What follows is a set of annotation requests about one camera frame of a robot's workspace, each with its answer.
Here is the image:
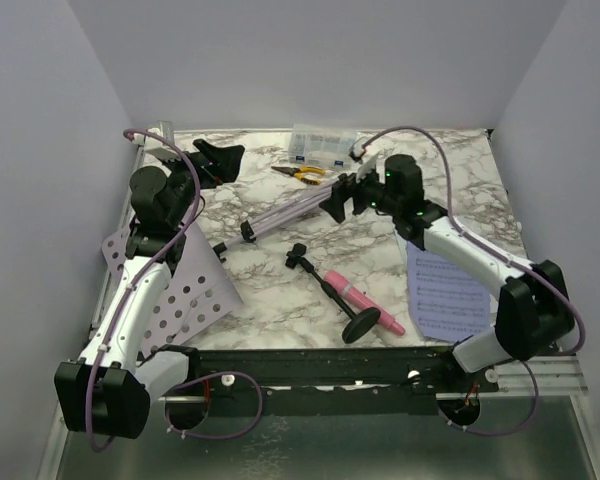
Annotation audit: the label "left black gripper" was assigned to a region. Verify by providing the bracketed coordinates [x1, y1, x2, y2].
[157, 139, 242, 227]

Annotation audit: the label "lilac music stand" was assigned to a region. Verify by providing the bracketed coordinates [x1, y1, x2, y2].
[94, 168, 331, 354]

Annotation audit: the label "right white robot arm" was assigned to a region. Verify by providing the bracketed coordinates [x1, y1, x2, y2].
[319, 155, 575, 392]

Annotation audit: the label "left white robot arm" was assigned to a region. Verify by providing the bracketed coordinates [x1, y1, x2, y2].
[54, 139, 245, 439]

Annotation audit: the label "clear plastic screw box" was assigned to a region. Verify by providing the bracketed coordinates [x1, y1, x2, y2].
[288, 124, 358, 170]

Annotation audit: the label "pink toy microphone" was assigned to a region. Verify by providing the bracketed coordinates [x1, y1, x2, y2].
[324, 270, 405, 337]

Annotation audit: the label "black microphone stand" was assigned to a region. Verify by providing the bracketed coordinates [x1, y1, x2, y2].
[285, 243, 381, 344]

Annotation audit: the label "lilac sheet music page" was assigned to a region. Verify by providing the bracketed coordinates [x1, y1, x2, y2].
[406, 244, 491, 343]

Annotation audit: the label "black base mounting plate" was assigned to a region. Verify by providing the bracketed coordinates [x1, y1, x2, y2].
[165, 346, 498, 423]

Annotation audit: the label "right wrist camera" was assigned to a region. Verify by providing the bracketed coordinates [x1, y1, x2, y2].
[349, 145, 377, 183]

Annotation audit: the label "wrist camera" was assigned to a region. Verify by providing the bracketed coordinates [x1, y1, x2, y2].
[142, 136, 181, 163]
[349, 145, 377, 183]

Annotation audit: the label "yellow handled pliers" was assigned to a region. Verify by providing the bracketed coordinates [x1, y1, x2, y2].
[271, 166, 326, 186]

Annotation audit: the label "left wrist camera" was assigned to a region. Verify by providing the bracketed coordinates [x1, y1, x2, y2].
[142, 136, 181, 163]

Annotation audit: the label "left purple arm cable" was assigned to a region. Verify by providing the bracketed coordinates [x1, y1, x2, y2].
[87, 127, 266, 454]

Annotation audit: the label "aluminium frame rail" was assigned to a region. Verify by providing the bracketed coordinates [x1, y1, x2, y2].
[495, 356, 588, 397]

